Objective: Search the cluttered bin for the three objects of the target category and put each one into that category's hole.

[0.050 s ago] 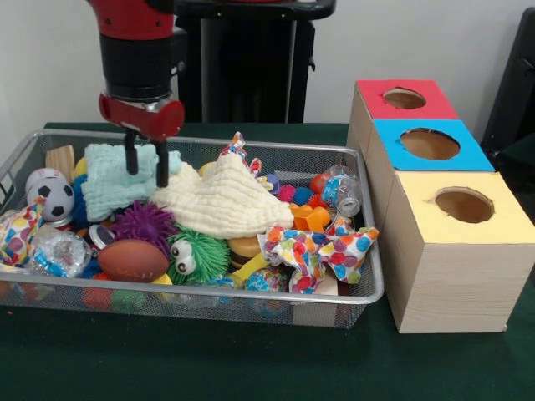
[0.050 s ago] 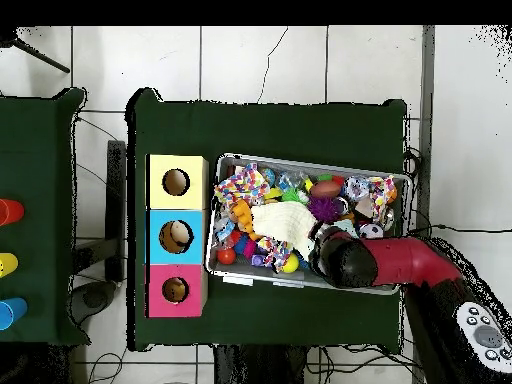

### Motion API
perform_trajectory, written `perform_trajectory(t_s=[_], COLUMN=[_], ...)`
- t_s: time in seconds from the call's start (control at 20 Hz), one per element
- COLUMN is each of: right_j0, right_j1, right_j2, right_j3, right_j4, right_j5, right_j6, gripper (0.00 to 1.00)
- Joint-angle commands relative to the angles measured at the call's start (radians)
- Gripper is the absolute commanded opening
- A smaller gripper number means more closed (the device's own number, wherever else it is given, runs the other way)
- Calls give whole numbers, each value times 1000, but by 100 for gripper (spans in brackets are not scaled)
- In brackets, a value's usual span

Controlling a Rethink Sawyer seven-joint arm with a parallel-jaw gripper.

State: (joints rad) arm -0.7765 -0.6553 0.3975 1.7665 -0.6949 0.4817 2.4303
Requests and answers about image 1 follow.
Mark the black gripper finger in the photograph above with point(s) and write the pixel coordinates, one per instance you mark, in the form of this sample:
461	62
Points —
162	163
131	154

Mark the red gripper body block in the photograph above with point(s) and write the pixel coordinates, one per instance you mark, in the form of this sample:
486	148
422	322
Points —
142	117

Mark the mint green waffle cloth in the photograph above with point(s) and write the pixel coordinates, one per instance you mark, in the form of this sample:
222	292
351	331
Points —
109	188

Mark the cream yellow waffle cloth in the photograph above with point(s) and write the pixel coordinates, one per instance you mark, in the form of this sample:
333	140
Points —
226	200

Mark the colourful dotted fabric strip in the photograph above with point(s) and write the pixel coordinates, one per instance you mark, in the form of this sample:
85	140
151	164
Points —
238	150

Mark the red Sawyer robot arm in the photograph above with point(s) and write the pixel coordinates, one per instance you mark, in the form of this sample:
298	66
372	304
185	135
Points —
138	46

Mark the clear mesh bin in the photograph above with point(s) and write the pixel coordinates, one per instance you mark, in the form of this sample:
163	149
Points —
368	276

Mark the wooden box with three holes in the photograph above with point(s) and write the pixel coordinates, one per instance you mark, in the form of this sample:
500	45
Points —
451	267

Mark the purple spiky ball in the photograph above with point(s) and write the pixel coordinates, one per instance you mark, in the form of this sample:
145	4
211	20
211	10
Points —
144	227

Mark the pale wooden cube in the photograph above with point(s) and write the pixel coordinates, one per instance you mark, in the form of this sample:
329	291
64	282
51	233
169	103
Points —
60	159

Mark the blue fuzzy ball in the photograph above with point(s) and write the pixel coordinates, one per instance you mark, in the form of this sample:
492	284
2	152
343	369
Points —
79	205

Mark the silver drink can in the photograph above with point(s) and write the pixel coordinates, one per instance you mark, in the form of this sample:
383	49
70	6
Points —
100	236

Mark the white baseball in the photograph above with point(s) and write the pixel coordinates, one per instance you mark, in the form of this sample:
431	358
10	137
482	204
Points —
42	175

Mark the black white soccer ball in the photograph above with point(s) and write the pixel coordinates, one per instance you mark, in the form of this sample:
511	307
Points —
52	200

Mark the large green fuzzy ball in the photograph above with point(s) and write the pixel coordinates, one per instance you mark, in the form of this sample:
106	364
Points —
201	255

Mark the brown football toy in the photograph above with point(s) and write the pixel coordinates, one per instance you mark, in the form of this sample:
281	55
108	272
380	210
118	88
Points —
132	261

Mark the tan hamburger toy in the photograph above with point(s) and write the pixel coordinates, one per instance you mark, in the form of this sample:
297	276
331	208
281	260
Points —
244	247

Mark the colourful polka dot fabric toy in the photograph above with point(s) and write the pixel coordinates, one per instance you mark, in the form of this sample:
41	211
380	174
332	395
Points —
21	236

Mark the blue globe ball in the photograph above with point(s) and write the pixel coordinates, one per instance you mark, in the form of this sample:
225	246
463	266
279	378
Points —
267	281

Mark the orange plastic block toy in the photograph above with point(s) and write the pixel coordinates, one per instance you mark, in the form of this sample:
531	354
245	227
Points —
311	217

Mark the small clear plastic bottle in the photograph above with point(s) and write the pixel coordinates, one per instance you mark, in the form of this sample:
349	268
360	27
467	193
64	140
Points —
341	190

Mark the colourful patchwork fabric toy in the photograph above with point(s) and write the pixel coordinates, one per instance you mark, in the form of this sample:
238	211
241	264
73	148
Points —
322	251

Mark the dark green table cloth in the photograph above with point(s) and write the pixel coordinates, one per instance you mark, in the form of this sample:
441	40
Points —
251	359

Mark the black equipment stand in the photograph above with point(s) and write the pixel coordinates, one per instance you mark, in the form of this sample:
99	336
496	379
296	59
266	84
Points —
514	83

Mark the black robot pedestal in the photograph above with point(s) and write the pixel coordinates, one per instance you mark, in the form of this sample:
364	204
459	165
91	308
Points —
251	67

